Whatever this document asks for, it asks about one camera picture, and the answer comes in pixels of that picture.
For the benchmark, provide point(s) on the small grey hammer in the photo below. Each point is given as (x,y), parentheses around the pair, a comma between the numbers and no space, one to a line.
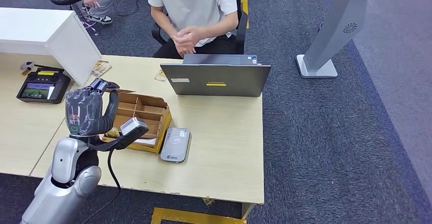
(26,66)

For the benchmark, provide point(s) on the small yellow tape scrap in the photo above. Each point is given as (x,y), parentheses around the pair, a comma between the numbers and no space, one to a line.
(208,201)

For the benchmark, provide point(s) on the cardboard divider box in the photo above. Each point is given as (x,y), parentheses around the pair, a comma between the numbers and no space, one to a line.
(148,111)

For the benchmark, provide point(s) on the grey Lenovo laptop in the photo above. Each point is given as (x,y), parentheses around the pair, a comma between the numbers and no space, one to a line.
(216,80)

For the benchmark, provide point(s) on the person's right hand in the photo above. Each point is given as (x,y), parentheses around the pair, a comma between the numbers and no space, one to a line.
(185,51)

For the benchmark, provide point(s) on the white cabinet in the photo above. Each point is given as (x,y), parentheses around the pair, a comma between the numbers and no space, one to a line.
(27,30)

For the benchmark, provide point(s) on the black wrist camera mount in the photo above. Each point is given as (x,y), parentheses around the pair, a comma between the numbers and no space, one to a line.
(133,131)

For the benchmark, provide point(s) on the grey card reader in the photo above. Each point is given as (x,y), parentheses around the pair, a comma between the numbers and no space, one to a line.
(175,145)

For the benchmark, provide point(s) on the gold room key card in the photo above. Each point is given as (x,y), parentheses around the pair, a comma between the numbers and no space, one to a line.
(113,133)

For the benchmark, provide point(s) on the seated person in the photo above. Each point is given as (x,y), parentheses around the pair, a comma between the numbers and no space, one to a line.
(192,0)

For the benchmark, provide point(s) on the yellow floor tape frame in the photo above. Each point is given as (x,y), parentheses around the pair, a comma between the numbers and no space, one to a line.
(189,216)

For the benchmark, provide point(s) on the black stool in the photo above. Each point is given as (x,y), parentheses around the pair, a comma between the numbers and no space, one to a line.
(64,0)

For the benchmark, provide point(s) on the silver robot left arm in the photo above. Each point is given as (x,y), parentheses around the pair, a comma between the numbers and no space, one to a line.
(64,182)

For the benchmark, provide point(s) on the person's left hand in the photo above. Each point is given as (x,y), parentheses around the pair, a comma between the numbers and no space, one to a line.
(189,36)

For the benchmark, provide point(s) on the yellow floor tape strip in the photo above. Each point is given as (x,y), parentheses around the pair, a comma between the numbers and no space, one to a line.
(244,8)

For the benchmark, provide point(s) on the grey kiosk stand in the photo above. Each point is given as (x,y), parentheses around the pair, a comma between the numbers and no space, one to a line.
(334,23)

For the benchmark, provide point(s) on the black remote controller with screen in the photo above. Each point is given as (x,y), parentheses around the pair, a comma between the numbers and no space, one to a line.
(44,87)

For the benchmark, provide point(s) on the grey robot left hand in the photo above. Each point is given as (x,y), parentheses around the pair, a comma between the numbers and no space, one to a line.
(84,111)

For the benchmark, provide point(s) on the white paper slip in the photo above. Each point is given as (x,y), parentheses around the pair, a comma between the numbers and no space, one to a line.
(145,142)

